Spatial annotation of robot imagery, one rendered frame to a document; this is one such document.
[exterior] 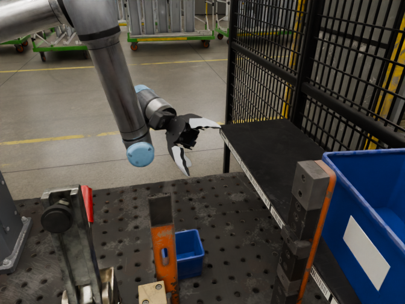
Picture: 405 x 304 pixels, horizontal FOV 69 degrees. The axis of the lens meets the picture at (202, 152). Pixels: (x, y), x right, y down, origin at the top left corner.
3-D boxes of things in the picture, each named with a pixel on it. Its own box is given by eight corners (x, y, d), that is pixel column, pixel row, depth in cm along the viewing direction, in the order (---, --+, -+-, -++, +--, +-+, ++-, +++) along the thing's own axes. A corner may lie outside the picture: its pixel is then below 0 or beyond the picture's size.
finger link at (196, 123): (229, 120, 77) (200, 123, 83) (218, 114, 73) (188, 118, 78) (229, 132, 77) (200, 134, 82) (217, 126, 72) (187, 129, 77)
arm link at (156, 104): (153, 95, 85) (140, 118, 87) (162, 101, 83) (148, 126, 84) (170, 102, 91) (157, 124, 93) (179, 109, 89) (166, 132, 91)
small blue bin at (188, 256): (166, 286, 79) (163, 263, 74) (161, 256, 87) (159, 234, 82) (205, 277, 81) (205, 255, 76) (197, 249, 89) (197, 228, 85)
